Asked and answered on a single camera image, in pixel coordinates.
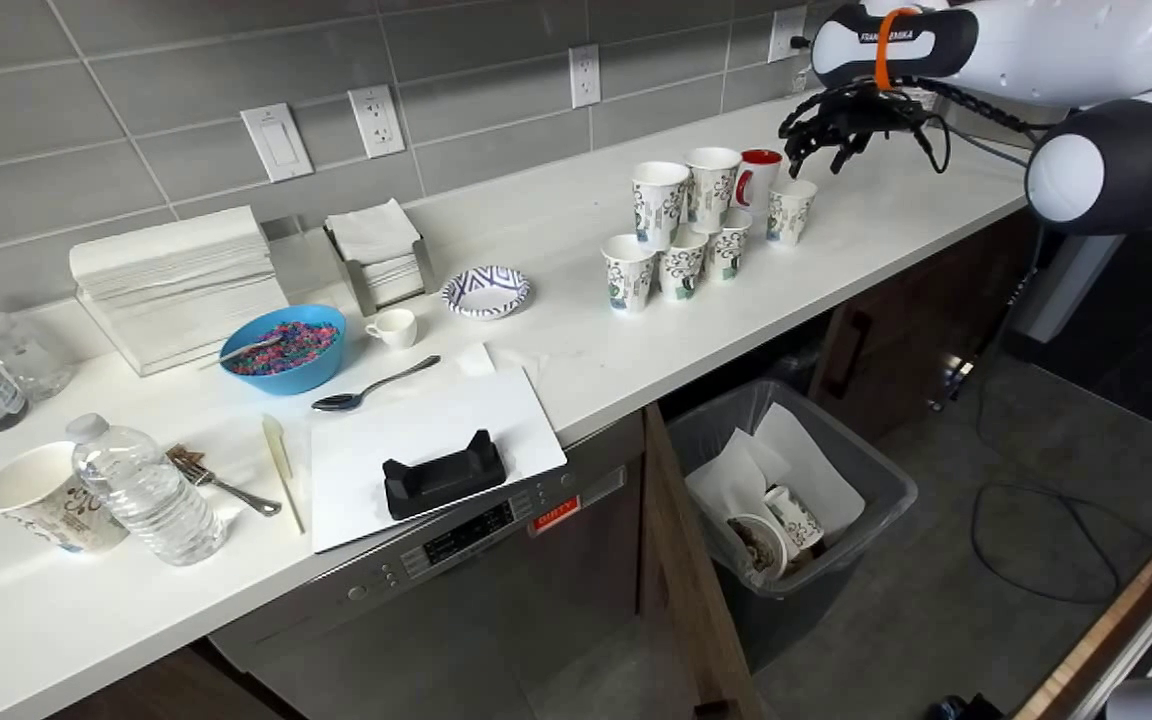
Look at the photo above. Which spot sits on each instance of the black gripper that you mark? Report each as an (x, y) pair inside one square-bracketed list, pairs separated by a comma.
[(877, 107)]

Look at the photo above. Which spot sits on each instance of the wooden frame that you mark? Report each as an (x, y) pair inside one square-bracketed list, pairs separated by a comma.
[(1111, 640)]

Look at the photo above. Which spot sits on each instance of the white cutting board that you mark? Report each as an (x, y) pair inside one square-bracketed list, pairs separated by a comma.
[(429, 435)]

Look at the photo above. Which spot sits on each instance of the white paper sheet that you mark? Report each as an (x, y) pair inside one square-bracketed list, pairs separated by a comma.
[(801, 464)]

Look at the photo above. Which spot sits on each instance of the white mug red inside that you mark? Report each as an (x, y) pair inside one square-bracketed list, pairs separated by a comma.
[(758, 182)]

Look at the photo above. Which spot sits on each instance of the clear glass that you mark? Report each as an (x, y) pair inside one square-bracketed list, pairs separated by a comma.
[(32, 347)]

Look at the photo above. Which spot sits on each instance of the blue bowl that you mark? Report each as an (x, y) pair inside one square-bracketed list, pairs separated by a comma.
[(284, 350)]

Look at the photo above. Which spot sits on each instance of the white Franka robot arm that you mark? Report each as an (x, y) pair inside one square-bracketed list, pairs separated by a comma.
[(1138, 42)]

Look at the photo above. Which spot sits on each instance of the white wall switch plate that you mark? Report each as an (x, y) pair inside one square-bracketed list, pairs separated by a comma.
[(276, 141)]

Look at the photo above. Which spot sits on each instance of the open cabinet door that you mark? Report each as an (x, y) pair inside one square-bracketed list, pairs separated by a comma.
[(689, 575)]

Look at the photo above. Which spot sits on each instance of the white square containers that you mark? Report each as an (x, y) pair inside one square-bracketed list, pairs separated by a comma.
[(378, 252)]

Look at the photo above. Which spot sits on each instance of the black plastic holder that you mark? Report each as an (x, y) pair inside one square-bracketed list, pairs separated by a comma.
[(440, 477)]

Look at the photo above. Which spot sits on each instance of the white wall outlet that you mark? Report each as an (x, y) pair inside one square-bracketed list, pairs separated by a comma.
[(378, 121), (584, 75), (784, 35)]

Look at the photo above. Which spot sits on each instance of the dark metal stand with lettering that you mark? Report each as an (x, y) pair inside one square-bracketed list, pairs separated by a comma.
[(1071, 286)]

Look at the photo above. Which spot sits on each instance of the pale wooden stick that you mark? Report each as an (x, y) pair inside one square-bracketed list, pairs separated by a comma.
[(281, 470)]

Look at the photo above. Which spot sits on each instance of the clear water bottle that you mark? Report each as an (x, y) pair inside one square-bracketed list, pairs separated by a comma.
[(148, 490)]

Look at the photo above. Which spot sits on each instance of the small patterned bowl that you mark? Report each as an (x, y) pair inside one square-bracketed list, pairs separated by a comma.
[(486, 289)]

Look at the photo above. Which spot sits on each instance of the grey trash bin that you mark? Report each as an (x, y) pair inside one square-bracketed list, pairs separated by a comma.
[(859, 532)]

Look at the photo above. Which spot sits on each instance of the small white cup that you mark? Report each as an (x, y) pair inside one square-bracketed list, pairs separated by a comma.
[(395, 326)]

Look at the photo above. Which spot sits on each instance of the steel dishwasher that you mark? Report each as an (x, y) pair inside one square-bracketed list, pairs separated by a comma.
[(440, 586)]

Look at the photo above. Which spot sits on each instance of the metal fork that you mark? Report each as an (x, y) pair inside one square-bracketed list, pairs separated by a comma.
[(223, 480)]

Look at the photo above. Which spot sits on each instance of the brown base cabinet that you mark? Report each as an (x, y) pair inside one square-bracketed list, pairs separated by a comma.
[(897, 333)]

